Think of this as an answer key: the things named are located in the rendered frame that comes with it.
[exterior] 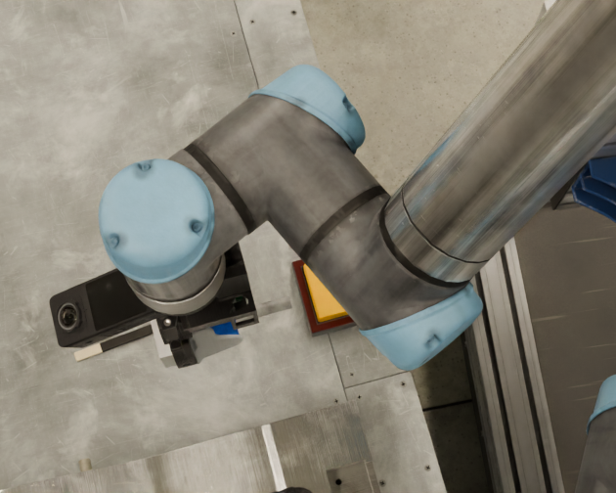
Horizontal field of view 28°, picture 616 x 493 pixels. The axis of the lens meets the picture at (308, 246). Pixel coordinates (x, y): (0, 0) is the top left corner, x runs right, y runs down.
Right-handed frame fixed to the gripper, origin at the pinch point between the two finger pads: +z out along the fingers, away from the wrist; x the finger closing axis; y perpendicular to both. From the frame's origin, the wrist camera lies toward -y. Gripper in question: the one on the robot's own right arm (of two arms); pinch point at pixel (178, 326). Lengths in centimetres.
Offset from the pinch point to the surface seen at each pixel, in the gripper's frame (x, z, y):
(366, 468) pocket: -16.4, 8.3, 13.6
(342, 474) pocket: -16.4, 8.6, 11.2
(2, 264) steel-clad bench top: 14.7, 14.8, -17.3
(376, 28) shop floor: 65, 95, 43
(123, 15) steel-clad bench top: 39.4, 15.0, 1.6
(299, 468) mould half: -14.9, 5.9, 7.4
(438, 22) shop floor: 64, 95, 54
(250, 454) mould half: -12.4, 6.2, 3.3
